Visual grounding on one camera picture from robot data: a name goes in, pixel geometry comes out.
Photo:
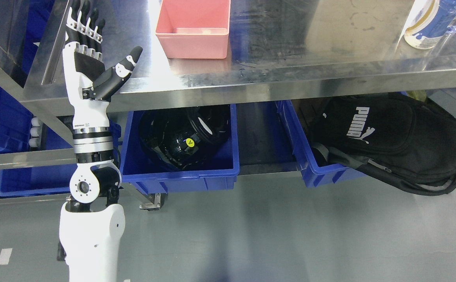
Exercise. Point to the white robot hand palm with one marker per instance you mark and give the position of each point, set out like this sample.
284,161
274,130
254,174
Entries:
80,71

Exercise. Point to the black robot finger outer left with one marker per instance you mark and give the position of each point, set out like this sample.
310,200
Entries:
73,34

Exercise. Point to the blue bin with helmet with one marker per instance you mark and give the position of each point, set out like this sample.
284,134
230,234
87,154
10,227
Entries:
218,173

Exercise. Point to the black Puma backpack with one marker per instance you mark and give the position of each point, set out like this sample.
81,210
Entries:
396,139

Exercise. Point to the blue white can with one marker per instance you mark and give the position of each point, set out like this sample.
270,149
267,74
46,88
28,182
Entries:
435,19

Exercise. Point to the black robot finger fourth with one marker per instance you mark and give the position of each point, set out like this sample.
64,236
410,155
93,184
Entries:
98,38

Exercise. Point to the stainless steel table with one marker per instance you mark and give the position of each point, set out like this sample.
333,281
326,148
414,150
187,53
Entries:
277,50

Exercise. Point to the blue bin lower left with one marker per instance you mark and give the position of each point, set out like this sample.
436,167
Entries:
34,181

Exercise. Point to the black robot finger second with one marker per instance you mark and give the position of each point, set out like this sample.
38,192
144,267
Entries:
82,19

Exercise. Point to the blue bin far left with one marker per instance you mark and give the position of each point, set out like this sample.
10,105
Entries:
15,125

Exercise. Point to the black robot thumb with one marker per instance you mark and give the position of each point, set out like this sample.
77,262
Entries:
112,79

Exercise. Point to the black glossy helmet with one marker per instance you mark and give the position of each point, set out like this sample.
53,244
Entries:
182,139

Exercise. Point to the blue bin under backpack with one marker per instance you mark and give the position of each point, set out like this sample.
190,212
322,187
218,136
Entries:
313,174

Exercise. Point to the black robot finger third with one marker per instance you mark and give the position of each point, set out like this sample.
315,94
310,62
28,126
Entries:
91,32

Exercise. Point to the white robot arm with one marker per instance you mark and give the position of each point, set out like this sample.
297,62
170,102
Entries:
92,221

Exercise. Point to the pink plastic storage box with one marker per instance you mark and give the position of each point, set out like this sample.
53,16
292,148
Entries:
194,29

